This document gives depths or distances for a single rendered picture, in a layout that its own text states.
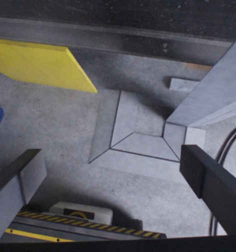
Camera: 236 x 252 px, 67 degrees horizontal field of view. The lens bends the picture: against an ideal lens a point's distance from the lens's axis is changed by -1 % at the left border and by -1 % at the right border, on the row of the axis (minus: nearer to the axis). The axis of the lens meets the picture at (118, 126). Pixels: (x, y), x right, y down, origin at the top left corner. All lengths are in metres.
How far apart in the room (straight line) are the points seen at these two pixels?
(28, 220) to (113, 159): 0.43
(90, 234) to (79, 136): 0.48
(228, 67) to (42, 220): 0.64
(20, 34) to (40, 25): 0.07
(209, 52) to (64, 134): 0.73
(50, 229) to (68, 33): 0.60
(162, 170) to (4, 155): 0.82
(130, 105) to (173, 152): 0.30
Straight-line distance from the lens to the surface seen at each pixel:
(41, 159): 0.17
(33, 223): 0.70
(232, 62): 0.34
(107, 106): 0.92
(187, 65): 1.01
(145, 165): 0.88
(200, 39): 0.57
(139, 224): 0.83
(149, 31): 0.56
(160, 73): 0.97
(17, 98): 1.14
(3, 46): 0.75
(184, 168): 0.17
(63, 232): 0.66
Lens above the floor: 0.89
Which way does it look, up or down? 80 degrees down
